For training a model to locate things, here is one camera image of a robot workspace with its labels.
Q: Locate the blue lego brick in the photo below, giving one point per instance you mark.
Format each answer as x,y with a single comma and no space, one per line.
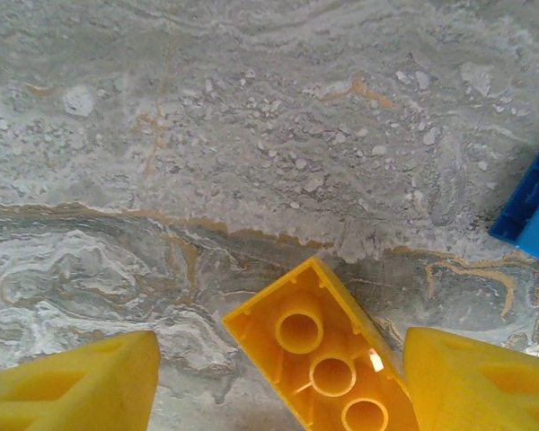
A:
534,215

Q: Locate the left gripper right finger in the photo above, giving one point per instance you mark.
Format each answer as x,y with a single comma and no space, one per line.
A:
480,386

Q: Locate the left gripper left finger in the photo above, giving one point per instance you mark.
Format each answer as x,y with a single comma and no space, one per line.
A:
67,386

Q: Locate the long yellow lego brick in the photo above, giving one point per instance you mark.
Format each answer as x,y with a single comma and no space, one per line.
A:
305,332

